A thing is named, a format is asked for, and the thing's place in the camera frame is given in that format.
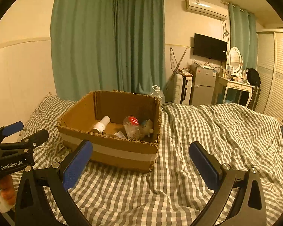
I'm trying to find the white air conditioner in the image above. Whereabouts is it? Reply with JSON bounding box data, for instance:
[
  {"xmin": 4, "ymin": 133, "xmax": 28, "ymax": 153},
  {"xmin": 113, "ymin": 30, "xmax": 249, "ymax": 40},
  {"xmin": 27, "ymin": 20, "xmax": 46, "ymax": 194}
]
[{"xmin": 186, "ymin": 0, "xmax": 229, "ymax": 21}]

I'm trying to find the black bag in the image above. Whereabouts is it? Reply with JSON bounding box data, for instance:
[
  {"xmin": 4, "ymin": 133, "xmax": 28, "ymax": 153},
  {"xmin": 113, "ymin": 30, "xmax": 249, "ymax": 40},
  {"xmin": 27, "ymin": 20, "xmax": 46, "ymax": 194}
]
[{"xmin": 246, "ymin": 68, "xmax": 261, "ymax": 87}]

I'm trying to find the dark suitcase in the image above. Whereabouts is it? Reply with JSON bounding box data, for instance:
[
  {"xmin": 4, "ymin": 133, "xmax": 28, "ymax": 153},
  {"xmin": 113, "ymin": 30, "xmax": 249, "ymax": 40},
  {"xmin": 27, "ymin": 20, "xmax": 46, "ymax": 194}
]
[{"xmin": 249, "ymin": 85, "xmax": 260, "ymax": 111}]

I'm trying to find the grey checkered blanket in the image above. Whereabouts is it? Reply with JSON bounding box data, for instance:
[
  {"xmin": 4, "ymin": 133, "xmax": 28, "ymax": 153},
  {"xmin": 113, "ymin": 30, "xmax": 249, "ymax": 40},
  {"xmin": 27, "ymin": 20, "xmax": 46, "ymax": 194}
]
[{"xmin": 12, "ymin": 94, "xmax": 283, "ymax": 226}]

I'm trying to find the white louvred wardrobe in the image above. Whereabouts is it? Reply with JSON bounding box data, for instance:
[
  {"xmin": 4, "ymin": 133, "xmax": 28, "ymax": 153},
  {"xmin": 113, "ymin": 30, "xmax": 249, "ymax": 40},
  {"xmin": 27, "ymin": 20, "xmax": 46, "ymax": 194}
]
[{"xmin": 253, "ymin": 29, "xmax": 283, "ymax": 125}]

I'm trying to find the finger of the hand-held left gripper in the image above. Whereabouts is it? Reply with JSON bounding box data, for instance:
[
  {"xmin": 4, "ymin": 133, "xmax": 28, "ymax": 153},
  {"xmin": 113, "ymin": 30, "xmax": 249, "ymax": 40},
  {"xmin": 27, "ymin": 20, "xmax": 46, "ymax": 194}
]
[
  {"xmin": 20, "ymin": 129, "xmax": 49, "ymax": 151},
  {"xmin": 0, "ymin": 121, "xmax": 24, "ymax": 143}
]

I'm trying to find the large clear water jug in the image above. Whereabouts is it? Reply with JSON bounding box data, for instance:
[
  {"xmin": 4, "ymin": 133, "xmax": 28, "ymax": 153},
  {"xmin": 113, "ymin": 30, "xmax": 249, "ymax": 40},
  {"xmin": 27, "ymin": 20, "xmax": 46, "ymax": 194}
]
[{"xmin": 151, "ymin": 85, "xmax": 165, "ymax": 104}]

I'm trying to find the wide green curtain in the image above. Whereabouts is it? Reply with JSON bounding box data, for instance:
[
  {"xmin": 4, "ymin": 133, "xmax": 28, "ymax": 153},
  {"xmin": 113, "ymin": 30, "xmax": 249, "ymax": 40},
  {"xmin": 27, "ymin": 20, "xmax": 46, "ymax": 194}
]
[{"xmin": 50, "ymin": 0, "xmax": 117, "ymax": 102}]

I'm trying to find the white dressing table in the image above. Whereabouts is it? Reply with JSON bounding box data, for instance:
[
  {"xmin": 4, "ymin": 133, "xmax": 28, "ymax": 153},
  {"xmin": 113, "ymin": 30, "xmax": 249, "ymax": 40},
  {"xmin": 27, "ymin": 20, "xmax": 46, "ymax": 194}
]
[{"xmin": 213, "ymin": 74, "xmax": 253, "ymax": 108}]

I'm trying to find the narrow green curtain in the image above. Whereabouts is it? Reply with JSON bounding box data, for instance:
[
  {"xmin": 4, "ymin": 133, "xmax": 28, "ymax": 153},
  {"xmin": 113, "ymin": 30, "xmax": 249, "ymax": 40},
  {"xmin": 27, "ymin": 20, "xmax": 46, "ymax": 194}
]
[{"xmin": 228, "ymin": 2, "xmax": 257, "ymax": 70}]

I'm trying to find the cardboard box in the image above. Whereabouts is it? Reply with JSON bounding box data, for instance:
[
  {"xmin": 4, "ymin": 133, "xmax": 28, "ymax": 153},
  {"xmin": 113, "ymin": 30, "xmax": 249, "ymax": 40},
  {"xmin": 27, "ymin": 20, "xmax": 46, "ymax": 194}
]
[{"xmin": 57, "ymin": 90, "xmax": 163, "ymax": 173}]

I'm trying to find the grey small fridge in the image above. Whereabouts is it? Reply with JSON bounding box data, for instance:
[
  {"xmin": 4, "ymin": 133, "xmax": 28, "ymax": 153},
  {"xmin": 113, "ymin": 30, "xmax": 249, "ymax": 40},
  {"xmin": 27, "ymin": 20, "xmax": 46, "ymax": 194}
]
[{"xmin": 190, "ymin": 63, "xmax": 217, "ymax": 106}]

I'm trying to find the white cloth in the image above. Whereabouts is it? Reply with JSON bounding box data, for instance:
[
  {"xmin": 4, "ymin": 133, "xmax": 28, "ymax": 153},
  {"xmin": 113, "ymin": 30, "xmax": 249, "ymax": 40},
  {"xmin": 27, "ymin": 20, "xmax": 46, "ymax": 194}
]
[{"xmin": 0, "ymin": 189, "xmax": 15, "ymax": 212}]

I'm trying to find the white toy figure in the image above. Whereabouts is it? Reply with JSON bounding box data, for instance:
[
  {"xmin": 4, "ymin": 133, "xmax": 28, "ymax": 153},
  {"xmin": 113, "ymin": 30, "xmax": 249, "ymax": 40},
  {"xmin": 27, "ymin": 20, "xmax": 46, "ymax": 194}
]
[{"xmin": 140, "ymin": 119, "xmax": 154, "ymax": 137}]

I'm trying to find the wooden broom stick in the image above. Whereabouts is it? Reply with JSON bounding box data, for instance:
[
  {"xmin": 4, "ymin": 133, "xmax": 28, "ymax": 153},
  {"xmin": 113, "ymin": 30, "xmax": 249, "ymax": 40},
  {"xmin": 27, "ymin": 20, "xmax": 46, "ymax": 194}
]
[{"xmin": 165, "ymin": 47, "xmax": 188, "ymax": 92}]

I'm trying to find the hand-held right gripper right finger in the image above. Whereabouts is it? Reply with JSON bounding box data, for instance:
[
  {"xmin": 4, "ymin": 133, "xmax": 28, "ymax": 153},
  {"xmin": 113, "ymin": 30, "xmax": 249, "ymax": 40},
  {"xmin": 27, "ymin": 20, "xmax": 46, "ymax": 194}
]
[{"xmin": 189, "ymin": 141, "xmax": 268, "ymax": 226}]

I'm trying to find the grey checkered pillow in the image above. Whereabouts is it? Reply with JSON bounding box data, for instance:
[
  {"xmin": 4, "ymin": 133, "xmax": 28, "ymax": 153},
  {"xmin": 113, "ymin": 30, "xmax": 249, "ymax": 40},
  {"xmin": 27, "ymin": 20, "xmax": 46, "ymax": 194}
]
[{"xmin": 21, "ymin": 94, "xmax": 78, "ymax": 144}]

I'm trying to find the white cylinder bottle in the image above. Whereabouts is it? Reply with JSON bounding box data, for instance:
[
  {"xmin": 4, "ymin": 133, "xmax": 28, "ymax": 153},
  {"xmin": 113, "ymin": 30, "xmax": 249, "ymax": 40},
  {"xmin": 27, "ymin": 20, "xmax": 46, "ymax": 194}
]
[{"xmin": 92, "ymin": 116, "xmax": 111, "ymax": 134}]

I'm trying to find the clear plastic bottle red label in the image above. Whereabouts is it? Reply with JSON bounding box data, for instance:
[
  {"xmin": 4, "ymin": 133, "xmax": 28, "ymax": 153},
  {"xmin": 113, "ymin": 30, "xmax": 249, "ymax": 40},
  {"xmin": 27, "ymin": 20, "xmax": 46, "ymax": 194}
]
[{"xmin": 123, "ymin": 116, "xmax": 144, "ymax": 139}]

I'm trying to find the white suitcase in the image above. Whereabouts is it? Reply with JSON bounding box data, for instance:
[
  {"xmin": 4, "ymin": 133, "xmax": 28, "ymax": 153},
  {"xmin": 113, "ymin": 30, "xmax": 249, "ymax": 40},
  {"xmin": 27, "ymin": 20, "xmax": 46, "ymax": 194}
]
[{"xmin": 173, "ymin": 73, "xmax": 193, "ymax": 105}]

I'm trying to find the person's left hand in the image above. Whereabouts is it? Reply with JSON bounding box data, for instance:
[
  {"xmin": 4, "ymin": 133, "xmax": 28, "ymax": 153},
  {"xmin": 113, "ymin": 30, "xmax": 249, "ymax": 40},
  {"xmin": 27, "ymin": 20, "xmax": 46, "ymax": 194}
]
[{"xmin": 0, "ymin": 175, "xmax": 16, "ymax": 204}]

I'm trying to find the black wall television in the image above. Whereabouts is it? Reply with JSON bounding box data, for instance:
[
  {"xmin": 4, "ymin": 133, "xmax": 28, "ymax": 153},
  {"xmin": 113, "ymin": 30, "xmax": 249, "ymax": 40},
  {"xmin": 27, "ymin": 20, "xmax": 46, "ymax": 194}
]
[{"xmin": 193, "ymin": 33, "xmax": 227, "ymax": 60}]

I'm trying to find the white oval mirror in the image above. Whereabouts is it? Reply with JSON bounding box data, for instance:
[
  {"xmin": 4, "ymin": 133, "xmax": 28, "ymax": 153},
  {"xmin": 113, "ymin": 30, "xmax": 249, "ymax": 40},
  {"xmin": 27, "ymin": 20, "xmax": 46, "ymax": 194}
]
[{"xmin": 227, "ymin": 47, "xmax": 243, "ymax": 73}]

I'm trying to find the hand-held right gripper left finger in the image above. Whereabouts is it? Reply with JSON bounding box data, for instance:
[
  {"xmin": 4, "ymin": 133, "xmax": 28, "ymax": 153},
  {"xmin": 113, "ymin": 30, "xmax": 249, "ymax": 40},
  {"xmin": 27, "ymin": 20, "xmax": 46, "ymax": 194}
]
[{"xmin": 14, "ymin": 139, "xmax": 93, "ymax": 226}]

